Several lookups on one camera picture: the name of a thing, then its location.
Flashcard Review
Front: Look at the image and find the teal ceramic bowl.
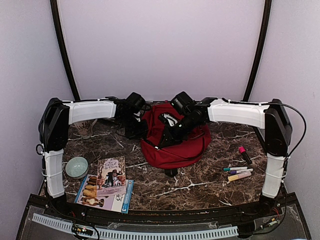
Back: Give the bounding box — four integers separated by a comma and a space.
65, 156, 89, 179

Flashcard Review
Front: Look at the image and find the purple cap marker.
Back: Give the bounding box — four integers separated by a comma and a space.
229, 168, 253, 175

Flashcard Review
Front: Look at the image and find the pink black highlighter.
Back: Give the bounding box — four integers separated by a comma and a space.
238, 146, 253, 165

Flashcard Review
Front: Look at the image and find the left black frame post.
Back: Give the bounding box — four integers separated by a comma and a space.
49, 0, 81, 101

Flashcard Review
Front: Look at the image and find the right black frame post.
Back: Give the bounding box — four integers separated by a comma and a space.
242, 0, 272, 102

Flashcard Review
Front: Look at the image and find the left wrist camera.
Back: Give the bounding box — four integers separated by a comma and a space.
133, 111, 143, 122

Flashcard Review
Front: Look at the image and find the blue dog picture book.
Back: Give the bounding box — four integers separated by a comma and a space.
74, 174, 134, 214

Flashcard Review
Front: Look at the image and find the Taming of the Shrew book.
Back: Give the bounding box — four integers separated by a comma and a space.
96, 156, 127, 197

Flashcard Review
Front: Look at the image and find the black frame post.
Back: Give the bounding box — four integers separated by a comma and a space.
242, 0, 272, 102
49, 0, 81, 101

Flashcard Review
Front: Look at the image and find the yellow pink pastel highlighter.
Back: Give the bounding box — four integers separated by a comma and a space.
228, 171, 252, 182

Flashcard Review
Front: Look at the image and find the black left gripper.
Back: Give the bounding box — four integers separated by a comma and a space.
118, 114, 148, 140

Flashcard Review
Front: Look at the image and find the white slotted cable duct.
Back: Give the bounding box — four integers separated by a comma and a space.
31, 213, 239, 240

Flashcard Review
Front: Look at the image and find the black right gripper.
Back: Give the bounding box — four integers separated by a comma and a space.
158, 114, 201, 148

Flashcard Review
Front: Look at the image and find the red student backpack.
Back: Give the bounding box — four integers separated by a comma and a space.
140, 103, 211, 178

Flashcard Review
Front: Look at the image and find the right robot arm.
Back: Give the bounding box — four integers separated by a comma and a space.
159, 91, 295, 217

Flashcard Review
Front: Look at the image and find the teal cap marker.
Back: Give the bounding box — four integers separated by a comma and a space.
223, 166, 248, 172

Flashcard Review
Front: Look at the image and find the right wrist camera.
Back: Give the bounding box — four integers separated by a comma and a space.
158, 112, 179, 127

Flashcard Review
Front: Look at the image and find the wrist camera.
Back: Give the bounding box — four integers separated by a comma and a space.
158, 112, 179, 127
133, 111, 143, 122

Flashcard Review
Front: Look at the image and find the black front rail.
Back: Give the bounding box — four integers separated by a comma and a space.
26, 193, 298, 228

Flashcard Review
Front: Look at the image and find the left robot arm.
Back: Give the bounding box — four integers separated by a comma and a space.
38, 92, 148, 199

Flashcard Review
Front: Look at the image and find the white floral ceramic mug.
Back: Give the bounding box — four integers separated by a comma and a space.
73, 119, 98, 140

